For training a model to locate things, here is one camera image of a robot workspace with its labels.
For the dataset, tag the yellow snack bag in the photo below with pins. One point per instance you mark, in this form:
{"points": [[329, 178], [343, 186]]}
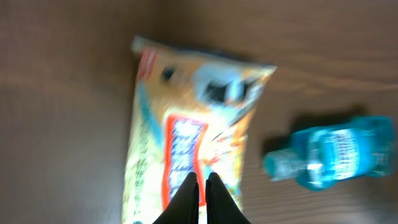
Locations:
{"points": [[190, 114]]}

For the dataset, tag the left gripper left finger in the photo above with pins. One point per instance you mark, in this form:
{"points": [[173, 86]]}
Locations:
{"points": [[184, 206]]}

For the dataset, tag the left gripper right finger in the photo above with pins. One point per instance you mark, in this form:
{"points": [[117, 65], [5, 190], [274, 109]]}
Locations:
{"points": [[220, 206]]}

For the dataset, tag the blue mouthwash bottle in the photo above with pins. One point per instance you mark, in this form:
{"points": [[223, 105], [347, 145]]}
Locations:
{"points": [[321, 156]]}

